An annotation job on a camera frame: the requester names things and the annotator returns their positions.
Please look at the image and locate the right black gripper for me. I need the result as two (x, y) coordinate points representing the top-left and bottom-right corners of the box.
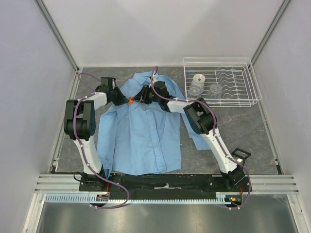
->
(132, 85), (160, 105)

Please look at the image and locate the light blue button shirt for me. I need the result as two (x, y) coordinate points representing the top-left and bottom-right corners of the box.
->
(97, 71), (214, 176)

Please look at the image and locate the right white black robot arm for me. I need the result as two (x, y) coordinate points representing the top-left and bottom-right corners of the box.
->
(133, 84), (245, 191)

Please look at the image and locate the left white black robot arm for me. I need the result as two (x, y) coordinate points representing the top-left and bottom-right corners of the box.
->
(64, 86), (128, 191)

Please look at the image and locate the clear glass lying left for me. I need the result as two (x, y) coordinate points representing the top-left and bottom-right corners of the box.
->
(187, 86), (201, 100)

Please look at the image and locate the clear glass lying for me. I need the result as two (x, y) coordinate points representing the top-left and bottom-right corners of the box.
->
(207, 83), (223, 99)
(187, 86), (201, 100)

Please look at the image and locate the clear glass with gold base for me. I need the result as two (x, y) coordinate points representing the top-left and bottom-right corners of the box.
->
(191, 73), (206, 91)

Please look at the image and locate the clear glass lying right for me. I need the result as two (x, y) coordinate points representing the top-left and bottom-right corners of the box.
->
(207, 83), (223, 99)

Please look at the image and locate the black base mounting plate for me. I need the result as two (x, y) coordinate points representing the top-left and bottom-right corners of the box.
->
(74, 173), (252, 199)

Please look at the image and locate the small black framed stand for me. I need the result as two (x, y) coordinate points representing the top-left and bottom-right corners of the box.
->
(231, 148), (251, 165)

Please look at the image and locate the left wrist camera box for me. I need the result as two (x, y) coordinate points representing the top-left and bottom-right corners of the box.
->
(100, 77), (117, 92)

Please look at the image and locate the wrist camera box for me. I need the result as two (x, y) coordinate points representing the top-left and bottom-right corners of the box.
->
(100, 77), (117, 92)
(154, 81), (170, 98)

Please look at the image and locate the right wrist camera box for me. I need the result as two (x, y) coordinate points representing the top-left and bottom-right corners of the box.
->
(154, 81), (170, 98)

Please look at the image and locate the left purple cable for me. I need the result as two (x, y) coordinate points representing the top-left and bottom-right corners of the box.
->
(72, 72), (131, 211)

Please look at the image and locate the purple cable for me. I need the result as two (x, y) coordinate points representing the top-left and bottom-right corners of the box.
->
(72, 72), (131, 211)
(150, 66), (251, 211)

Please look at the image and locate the white wire dish rack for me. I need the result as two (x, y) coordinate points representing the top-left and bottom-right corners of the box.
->
(183, 57), (262, 107)

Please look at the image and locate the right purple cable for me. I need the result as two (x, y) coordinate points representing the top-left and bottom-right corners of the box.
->
(150, 66), (251, 211)

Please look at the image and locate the aluminium front rail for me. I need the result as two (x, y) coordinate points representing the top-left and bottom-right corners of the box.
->
(35, 174), (299, 195)

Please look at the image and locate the left aluminium frame post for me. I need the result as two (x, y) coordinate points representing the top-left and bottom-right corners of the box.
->
(34, 0), (80, 73)

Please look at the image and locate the aluminium frame post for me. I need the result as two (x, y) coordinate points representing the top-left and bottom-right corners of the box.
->
(34, 0), (80, 73)
(251, 0), (292, 65)

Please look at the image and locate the slotted grey cable duct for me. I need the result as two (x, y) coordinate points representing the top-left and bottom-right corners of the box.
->
(45, 193), (242, 204)

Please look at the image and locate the right aluminium frame post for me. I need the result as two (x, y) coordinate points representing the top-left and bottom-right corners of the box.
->
(251, 0), (292, 65)

